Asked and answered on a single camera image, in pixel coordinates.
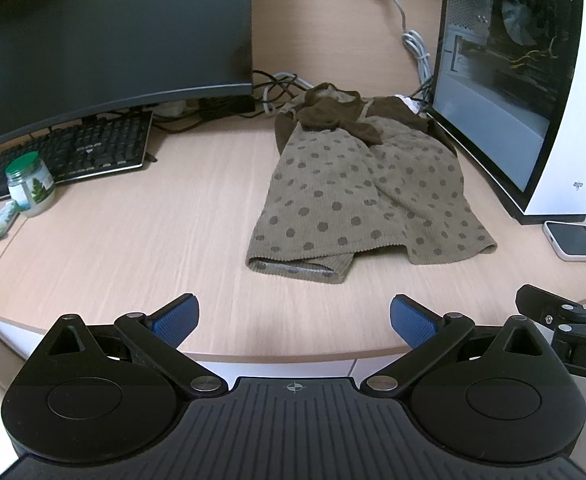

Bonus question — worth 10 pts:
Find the brown polka dot dress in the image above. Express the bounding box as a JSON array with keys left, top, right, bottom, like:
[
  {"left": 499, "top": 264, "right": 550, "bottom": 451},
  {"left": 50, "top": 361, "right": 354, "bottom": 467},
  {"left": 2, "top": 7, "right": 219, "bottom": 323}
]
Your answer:
[{"left": 245, "top": 82, "right": 497, "bottom": 284}]

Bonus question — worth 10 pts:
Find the white phone with dark screen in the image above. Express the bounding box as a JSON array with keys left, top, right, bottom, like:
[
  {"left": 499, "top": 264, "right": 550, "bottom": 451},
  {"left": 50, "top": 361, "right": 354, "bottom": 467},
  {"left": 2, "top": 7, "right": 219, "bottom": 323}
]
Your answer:
[{"left": 542, "top": 221, "right": 586, "bottom": 261}]

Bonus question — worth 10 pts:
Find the white green wipes packet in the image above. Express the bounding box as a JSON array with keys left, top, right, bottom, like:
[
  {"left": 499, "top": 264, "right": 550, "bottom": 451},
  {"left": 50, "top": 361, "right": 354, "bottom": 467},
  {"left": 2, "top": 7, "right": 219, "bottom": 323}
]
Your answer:
[{"left": 0, "top": 200, "right": 20, "bottom": 240}]

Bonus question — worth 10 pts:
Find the green lidded glass jar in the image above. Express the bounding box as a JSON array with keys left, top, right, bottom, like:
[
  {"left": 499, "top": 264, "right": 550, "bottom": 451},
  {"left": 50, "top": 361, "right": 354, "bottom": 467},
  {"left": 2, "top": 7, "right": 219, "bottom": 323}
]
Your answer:
[{"left": 5, "top": 151, "right": 56, "bottom": 217}]

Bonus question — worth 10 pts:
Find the black mechanical keyboard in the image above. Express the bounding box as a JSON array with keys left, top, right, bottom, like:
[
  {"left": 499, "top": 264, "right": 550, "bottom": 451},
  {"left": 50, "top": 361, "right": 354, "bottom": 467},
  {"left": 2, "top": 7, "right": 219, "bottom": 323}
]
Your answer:
[{"left": 0, "top": 110, "right": 153, "bottom": 200}]

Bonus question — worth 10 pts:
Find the white glass-panel computer case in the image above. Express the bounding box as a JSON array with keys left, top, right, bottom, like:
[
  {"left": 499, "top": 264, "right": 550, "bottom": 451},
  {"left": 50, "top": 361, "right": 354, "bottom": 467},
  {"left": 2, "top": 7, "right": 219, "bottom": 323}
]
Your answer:
[{"left": 430, "top": 0, "right": 586, "bottom": 224}]

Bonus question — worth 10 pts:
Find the black power adapter brick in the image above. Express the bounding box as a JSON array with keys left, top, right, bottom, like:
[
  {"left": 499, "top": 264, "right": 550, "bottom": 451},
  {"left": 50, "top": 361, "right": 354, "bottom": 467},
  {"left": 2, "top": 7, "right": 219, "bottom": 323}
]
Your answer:
[{"left": 197, "top": 96, "right": 255, "bottom": 122}]

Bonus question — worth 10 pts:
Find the black curved monitor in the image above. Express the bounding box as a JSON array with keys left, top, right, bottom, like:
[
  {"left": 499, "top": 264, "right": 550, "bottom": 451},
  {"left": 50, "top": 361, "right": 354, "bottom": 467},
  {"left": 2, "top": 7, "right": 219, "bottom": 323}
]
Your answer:
[{"left": 0, "top": 0, "right": 252, "bottom": 144}]

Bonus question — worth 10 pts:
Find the white grey power cable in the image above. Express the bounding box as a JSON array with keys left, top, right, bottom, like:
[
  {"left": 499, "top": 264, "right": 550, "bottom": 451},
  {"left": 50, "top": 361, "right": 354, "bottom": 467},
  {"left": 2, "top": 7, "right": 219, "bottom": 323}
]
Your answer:
[{"left": 370, "top": 0, "right": 434, "bottom": 97}]

